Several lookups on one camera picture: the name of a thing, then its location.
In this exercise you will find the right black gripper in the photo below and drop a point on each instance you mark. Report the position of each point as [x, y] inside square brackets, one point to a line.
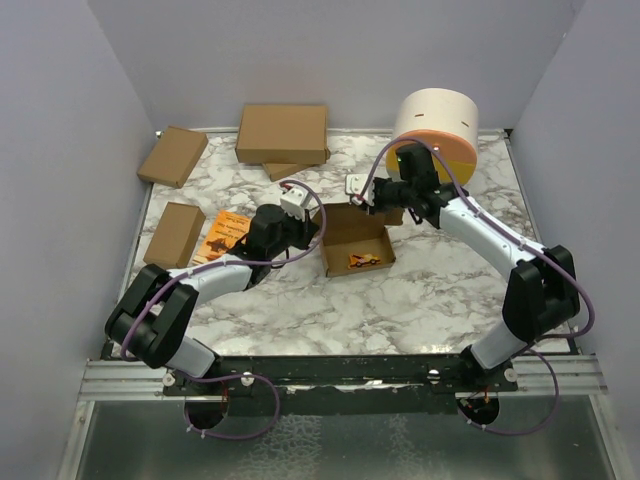
[376, 208]

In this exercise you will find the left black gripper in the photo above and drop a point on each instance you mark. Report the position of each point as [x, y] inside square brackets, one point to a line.
[307, 230]

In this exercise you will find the brown cardboard box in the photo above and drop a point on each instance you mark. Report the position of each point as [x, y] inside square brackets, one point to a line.
[350, 230]

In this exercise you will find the small orange toy car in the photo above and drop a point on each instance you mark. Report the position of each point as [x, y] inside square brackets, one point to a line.
[357, 261]

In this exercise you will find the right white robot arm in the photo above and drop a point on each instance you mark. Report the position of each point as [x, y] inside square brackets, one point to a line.
[542, 291]

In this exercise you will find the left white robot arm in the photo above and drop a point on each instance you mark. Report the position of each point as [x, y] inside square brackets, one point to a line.
[151, 318]

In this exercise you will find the small cardboard box under stack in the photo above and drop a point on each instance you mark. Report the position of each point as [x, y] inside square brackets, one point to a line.
[278, 171]

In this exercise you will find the large folded cardboard box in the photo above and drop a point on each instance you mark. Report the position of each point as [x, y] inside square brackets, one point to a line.
[283, 134]

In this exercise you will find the folded cardboard box front left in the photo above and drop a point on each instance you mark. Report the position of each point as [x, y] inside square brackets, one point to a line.
[175, 236]

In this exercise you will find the folded cardboard box back left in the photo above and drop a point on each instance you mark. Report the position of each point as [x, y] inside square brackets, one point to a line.
[173, 157]

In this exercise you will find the round pastel drawer cabinet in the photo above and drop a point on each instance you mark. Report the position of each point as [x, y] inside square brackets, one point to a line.
[448, 121]

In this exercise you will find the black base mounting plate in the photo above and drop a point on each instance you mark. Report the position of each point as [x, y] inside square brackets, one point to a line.
[339, 385]

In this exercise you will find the aluminium rail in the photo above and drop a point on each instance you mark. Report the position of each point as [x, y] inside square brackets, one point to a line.
[120, 381]

